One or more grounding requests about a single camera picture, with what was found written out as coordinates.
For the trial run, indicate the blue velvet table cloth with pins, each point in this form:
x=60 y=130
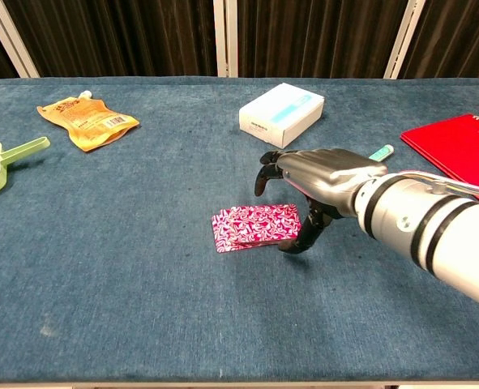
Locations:
x=121 y=263

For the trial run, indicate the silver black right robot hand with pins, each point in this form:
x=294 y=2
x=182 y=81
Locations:
x=324 y=174

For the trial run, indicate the pink white patterned card stack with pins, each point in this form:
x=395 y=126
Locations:
x=255 y=227

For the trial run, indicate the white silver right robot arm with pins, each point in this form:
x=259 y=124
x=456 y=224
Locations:
x=446 y=235

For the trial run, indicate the dark brown pleated curtain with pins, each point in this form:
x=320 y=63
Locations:
x=121 y=36

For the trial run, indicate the red spiral notebook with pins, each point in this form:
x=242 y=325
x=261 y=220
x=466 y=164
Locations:
x=458 y=146

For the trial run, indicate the white cardboard box blue label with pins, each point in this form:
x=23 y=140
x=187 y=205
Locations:
x=281 y=115

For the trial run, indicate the white metal frame post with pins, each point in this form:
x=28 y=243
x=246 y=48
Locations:
x=225 y=36
x=12 y=40
x=403 y=40

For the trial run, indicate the green white marker tube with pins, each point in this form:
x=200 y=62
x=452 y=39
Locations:
x=382 y=152

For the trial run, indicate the orange spouted snack pouch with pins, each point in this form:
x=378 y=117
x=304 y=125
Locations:
x=87 y=119

